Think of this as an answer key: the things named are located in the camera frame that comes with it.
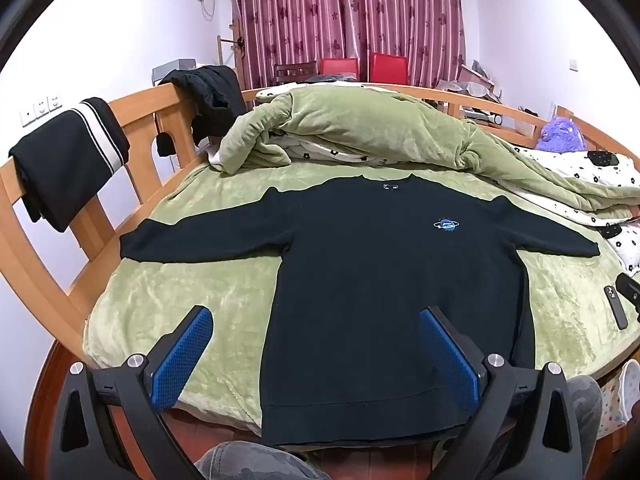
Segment person's camouflage trousers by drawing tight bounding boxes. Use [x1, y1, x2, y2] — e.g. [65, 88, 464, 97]
[195, 375, 603, 480]

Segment green quilt with floral lining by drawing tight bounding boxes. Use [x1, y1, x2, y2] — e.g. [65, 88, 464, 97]
[207, 82, 640, 226]

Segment maroon floral curtain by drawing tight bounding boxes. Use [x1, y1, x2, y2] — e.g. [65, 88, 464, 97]
[227, 0, 468, 91]

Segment grey box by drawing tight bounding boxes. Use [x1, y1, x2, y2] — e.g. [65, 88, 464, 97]
[152, 59, 201, 83]

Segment wooden bed frame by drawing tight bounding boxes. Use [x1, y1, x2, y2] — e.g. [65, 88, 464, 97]
[0, 82, 640, 480]

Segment white floral pillow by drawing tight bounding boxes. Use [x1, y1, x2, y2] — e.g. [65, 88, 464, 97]
[595, 217, 640, 276]

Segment black smartphone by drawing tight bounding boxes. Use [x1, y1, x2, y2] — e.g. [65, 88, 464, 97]
[603, 285, 629, 331]

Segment green fleece bed blanket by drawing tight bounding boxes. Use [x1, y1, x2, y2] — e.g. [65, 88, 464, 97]
[82, 160, 640, 436]

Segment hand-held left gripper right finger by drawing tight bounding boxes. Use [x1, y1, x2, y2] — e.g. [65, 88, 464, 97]
[419, 306, 598, 480]

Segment white wall socket panel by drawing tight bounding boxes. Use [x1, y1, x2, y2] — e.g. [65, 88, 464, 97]
[20, 94, 63, 126]

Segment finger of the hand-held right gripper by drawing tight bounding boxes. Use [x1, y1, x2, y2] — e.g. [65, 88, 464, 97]
[616, 272, 640, 323]

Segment purple plush toy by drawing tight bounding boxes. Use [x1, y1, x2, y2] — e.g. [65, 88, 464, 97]
[540, 115, 587, 152]

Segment dark wooden chair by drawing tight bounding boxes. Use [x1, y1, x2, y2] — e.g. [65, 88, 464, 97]
[274, 62, 318, 86]

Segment black garment with white stripes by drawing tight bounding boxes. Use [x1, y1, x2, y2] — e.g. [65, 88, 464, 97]
[9, 97, 131, 233]

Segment desk clutter pile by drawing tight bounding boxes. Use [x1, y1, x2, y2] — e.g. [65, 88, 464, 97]
[435, 60, 506, 106]

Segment black jacket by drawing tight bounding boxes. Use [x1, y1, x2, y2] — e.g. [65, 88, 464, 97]
[156, 65, 248, 158]

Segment black sweater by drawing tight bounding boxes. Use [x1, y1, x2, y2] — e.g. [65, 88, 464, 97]
[120, 174, 601, 447]

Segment silver black device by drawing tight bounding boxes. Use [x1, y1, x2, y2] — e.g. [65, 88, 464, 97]
[462, 107, 506, 126]

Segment wooden coat rack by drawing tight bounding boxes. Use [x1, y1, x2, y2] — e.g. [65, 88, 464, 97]
[216, 17, 248, 68]

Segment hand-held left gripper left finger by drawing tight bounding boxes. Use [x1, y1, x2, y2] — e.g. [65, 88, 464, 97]
[50, 305, 213, 480]

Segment red chair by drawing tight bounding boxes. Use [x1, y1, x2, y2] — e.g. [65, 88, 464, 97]
[320, 57, 361, 83]
[370, 52, 408, 83]

